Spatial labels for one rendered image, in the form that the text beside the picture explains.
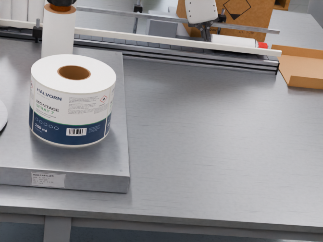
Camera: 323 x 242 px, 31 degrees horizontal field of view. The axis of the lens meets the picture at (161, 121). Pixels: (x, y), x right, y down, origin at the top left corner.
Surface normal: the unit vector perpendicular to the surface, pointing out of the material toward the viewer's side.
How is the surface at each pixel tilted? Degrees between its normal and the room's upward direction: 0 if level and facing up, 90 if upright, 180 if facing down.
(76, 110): 90
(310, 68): 0
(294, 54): 90
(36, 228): 0
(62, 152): 0
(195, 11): 93
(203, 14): 94
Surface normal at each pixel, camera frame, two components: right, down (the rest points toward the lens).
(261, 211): 0.15, -0.85
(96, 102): 0.64, 0.47
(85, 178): 0.08, 0.52
